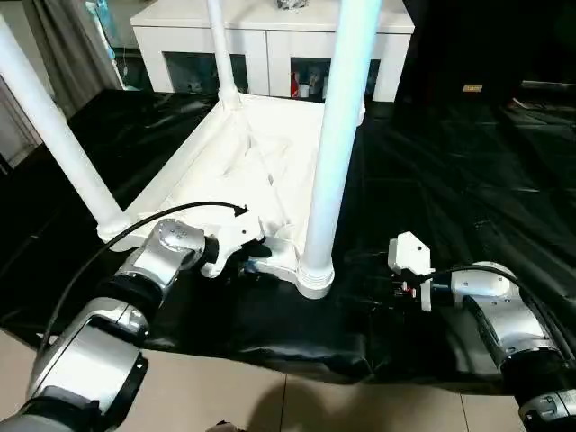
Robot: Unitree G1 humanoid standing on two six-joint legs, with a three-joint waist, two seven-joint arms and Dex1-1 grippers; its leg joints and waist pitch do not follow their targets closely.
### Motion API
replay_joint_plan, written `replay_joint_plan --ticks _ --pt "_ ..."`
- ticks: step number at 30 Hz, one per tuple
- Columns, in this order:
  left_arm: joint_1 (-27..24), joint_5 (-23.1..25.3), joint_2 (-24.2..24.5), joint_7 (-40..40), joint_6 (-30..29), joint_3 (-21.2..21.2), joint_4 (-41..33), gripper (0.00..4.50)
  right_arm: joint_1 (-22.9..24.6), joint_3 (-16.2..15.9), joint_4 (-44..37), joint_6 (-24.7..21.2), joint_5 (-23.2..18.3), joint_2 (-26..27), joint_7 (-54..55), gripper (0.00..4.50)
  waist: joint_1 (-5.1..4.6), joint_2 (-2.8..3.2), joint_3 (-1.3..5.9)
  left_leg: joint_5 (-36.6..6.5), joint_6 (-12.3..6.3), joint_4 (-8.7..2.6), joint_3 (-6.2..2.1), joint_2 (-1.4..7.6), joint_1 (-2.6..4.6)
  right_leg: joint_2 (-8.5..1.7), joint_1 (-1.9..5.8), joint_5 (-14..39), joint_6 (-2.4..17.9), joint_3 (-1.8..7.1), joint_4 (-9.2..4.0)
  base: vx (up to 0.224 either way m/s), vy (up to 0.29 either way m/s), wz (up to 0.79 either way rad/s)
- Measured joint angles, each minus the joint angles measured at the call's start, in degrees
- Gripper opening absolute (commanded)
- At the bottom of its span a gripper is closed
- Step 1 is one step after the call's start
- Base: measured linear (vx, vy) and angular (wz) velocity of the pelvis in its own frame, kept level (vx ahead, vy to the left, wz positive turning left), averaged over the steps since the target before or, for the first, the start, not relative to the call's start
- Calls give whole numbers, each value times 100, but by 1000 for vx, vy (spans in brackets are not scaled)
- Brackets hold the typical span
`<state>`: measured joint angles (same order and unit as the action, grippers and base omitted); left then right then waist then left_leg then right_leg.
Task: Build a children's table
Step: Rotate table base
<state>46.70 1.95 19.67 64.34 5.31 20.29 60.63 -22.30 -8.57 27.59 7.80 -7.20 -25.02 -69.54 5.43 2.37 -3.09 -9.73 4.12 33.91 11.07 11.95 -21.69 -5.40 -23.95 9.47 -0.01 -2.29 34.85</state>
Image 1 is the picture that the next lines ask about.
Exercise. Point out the white cabinet with glass doors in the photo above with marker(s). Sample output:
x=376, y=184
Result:
x=270, y=27

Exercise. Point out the white plastic table top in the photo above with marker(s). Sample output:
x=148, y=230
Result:
x=234, y=171

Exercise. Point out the white plastic table leg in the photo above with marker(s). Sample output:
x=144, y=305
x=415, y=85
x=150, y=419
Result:
x=54, y=135
x=337, y=135
x=221, y=49

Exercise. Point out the light blue plastic item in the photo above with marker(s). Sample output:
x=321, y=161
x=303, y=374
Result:
x=103, y=27

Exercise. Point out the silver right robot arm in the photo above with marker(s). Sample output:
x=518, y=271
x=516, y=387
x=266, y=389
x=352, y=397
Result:
x=508, y=324

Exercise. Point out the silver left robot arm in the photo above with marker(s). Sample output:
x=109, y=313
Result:
x=117, y=315

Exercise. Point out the grey curtain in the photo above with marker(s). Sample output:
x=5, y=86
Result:
x=67, y=45

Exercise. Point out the small white bottle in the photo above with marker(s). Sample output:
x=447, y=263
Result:
x=306, y=90

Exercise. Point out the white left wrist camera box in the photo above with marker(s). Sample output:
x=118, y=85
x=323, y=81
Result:
x=232, y=236

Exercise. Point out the dark tangled small object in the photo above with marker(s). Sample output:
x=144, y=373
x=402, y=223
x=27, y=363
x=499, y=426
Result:
x=290, y=4

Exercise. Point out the small red bottle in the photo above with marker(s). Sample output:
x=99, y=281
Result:
x=295, y=88

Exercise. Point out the black mat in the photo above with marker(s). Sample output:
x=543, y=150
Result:
x=468, y=180

